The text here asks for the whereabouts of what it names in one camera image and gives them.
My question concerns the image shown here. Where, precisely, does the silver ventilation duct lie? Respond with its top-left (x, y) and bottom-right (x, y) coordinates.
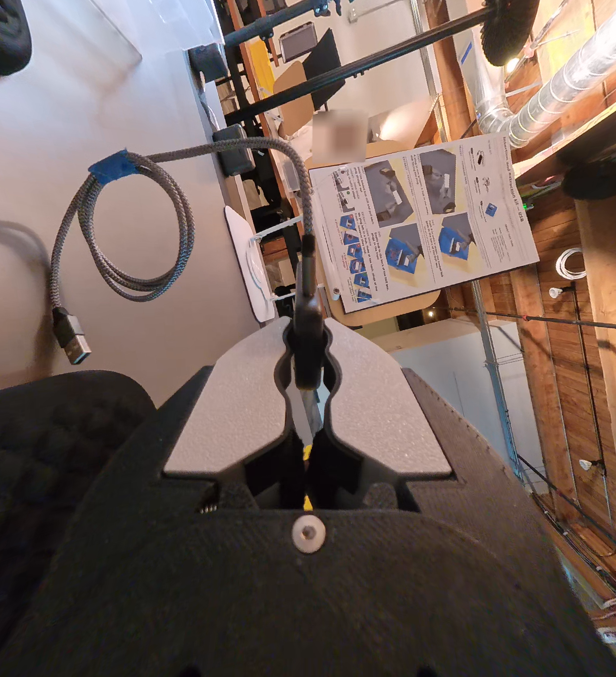
top-left (474, 5), bottom-right (616, 151)

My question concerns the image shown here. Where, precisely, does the white poster stand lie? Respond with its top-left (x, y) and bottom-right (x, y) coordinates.
top-left (225, 205), bottom-right (340, 324)

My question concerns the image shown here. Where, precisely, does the dark grey labelled charger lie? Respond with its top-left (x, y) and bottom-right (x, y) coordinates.
top-left (189, 45), bottom-right (229, 80)

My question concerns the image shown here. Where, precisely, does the black cube charger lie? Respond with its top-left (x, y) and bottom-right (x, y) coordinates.
top-left (213, 124), bottom-right (256, 176)

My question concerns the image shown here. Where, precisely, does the instruction poster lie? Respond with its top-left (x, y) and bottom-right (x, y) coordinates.
top-left (308, 132), bottom-right (540, 314)

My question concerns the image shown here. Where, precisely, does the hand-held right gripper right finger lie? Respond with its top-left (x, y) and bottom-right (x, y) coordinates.
top-left (321, 317), bottom-right (452, 483)

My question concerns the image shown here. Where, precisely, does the black round disc on pole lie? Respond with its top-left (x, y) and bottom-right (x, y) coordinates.
top-left (226, 0), bottom-right (542, 125)

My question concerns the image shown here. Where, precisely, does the grey braided usb cable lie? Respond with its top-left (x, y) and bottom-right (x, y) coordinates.
top-left (49, 136), bottom-right (318, 367)

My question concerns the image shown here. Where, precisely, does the white cable coil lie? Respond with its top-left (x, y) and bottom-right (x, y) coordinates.
top-left (555, 248), bottom-right (587, 280)

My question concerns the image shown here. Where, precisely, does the black office chair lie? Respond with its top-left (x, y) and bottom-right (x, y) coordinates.
top-left (303, 29), bottom-right (347, 113)

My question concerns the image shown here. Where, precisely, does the wooden poster board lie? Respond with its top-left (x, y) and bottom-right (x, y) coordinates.
top-left (308, 140), bottom-right (442, 330)

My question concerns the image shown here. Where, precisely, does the blue tape strip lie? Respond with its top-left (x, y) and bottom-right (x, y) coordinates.
top-left (88, 150), bottom-right (138, 184)

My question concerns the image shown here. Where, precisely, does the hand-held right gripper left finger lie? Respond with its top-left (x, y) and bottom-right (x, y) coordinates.
top-left (162, 316), bottom-right (294, 478)

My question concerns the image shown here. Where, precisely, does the grey hard case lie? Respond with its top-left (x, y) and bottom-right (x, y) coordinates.
top-left (279, 21), bottom-right (319, 61)

